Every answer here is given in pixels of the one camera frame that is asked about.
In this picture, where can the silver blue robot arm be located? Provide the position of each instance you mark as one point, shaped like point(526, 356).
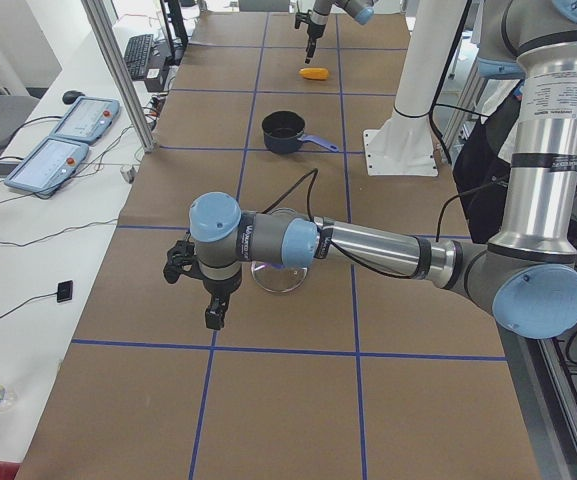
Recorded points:
point(523, 276)

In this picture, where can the lower teach pendant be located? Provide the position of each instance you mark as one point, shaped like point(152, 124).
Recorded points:
point(47, 166)

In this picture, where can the small black device on table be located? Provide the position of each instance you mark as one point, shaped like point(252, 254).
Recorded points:
point(64, 291)

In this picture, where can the black computer mouse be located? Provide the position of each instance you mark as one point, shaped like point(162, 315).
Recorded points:
point(70, 96)

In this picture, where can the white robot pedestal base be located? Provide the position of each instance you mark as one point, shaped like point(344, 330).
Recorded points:
point(403, 145)

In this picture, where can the dark blue saucepan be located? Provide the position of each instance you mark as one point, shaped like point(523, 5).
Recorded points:
point(284, 133)

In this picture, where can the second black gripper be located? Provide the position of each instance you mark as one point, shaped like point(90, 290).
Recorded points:
point(314, 28)

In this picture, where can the yellow corn cob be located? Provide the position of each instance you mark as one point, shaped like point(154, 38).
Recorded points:
point(314, 73)

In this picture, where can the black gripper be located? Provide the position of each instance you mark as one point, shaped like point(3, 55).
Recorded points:
point(222, 286)

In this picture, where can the black keyboard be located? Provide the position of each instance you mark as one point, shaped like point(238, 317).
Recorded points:
point(137, 55)

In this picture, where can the upper teach pendant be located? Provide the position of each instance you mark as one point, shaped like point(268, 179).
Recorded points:
point(87, 119)

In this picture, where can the glass pot lid blue knob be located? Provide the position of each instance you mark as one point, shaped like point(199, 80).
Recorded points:
point(268, 268)

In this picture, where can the teach pendant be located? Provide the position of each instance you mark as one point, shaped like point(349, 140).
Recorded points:
point(87, 119)
point(47, 166)

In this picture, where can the aluminium frame post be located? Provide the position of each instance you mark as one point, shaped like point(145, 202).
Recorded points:
point(102, 29)

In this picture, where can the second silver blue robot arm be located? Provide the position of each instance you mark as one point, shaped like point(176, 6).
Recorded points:
point(316, 18)

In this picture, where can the person in white shirt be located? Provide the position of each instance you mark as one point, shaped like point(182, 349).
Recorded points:
point(483, 164)

